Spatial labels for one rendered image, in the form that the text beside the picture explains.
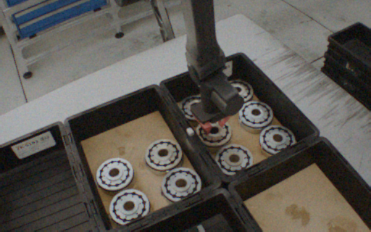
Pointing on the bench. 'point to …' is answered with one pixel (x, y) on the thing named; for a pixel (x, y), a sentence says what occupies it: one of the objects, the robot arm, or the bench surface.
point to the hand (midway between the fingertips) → (213, 128)
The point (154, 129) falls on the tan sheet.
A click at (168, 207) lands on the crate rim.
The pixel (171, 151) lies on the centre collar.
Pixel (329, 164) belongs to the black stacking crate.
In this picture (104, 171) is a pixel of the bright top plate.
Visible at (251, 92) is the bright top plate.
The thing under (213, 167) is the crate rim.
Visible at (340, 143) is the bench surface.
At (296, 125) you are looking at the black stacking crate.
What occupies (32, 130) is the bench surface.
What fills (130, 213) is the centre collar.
